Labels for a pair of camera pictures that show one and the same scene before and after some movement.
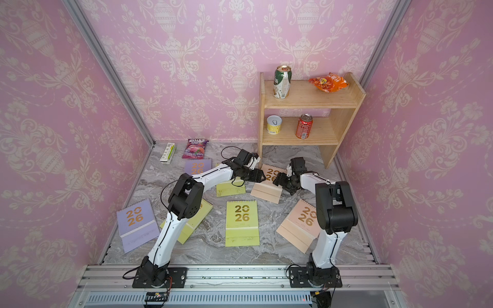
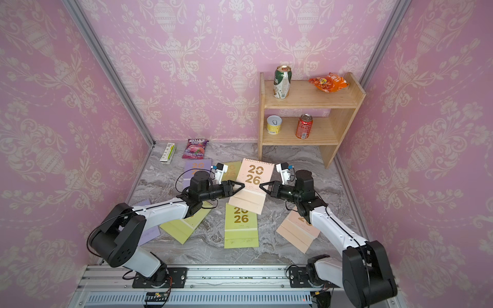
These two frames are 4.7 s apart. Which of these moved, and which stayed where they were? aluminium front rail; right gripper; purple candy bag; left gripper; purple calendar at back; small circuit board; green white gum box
Moved: left gripper; right gripper
Stayed: green white gum box; small circuit board; purple candy bag; purple calendar at back; aluminium front rail
